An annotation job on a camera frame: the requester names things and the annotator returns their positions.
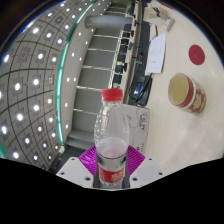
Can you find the white remote control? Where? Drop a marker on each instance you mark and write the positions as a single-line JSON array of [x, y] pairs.
[[169, 24]]

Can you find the clear red-capped water bottle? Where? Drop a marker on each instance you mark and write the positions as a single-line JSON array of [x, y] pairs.
[[111, 133]]

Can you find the flat round red coaster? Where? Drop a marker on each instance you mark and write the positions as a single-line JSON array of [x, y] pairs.
[[196, 55]]

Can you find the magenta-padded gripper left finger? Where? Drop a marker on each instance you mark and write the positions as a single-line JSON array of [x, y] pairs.
[[77, 168]]

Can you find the white paper sheets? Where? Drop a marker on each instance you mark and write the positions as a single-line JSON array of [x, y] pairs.
[[156, 53]]

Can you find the red and cream patterned mug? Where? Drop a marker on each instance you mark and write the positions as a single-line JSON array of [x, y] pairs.
[[191, 96]]

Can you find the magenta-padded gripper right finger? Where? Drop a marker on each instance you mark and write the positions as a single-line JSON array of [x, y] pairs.
[[145, 170]]

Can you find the row of black office chairs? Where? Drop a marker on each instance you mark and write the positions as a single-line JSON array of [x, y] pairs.
[[120, 56]]

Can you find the long curved conference desk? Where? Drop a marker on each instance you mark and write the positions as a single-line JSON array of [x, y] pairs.
[[144, 43]]

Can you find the group of ceiling lights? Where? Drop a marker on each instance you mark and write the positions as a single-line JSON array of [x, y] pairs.
[[36, 81]]

